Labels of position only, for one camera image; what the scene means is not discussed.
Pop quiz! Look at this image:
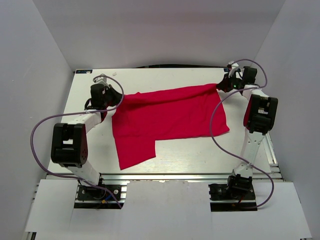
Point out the red t-shirt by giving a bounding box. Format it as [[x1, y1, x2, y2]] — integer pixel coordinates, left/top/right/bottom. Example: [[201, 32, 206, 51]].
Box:
[[112, 83, 230, 170]]

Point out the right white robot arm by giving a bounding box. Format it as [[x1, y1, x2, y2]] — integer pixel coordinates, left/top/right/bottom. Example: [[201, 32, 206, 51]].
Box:
[[216, 63, 278, 200]]

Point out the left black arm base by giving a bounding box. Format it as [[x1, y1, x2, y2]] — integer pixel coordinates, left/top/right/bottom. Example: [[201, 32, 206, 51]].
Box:
[[74, 178, 129, 210]]

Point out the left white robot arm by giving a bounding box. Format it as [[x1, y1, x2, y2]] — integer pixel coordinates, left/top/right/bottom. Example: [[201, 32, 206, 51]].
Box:
[[50, 83, 124, 200]]

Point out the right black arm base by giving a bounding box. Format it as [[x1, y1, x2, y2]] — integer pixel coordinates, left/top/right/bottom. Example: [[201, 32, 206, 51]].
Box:
[[208, 183, 258, 213]]

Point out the left blue corner label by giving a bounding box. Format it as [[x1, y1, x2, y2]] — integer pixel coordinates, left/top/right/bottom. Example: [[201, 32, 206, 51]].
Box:
[[75, 69, 93, 74]]

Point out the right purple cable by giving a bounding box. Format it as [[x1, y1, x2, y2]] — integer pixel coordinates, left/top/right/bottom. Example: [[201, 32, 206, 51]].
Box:
[[209, 59, 275, 208]]

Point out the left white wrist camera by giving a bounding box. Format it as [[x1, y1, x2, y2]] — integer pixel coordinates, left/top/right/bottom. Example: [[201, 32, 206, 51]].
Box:
[[93, 73, 108, 86]]

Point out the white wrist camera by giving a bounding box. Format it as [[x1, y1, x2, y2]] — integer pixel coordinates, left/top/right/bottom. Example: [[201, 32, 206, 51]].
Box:
[[93, 73, 108, 86], [227, 61, 241, 78]]

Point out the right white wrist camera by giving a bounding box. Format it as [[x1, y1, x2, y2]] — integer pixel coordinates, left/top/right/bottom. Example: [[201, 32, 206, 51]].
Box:
[[227, 61, 241, 78]]

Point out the aluminium front table rail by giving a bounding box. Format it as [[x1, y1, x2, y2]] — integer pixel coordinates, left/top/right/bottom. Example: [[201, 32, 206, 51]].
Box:
[[44, 172, 283, 182]]

